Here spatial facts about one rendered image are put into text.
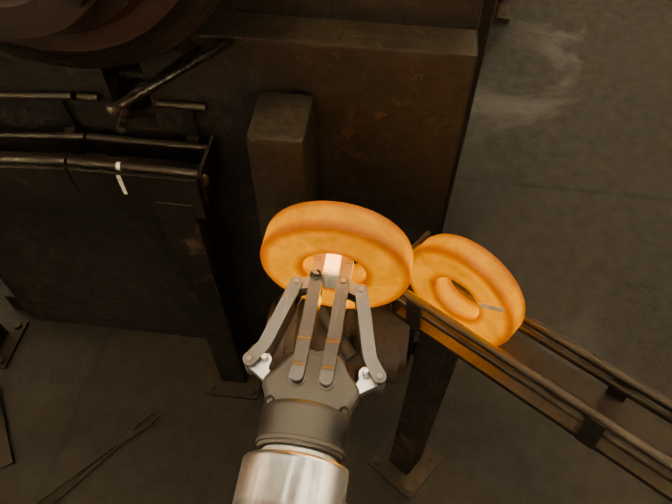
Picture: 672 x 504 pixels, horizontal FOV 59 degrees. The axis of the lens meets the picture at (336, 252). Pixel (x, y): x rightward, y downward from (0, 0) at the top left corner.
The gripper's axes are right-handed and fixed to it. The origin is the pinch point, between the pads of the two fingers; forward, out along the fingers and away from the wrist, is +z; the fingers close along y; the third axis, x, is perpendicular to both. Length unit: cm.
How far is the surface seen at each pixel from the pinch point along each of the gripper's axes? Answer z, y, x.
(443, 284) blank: 7.2, 12.7, -15.6
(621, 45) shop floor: 166, 82, -93
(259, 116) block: 23.0, -13.6, -5.5
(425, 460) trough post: 3, 19, -84
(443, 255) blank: 6.3, 11.5, -7.7
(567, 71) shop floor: 147, 61, -92
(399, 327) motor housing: 8.3, 8.4, -31.6
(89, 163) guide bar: 18.8, -38.5, -14.1
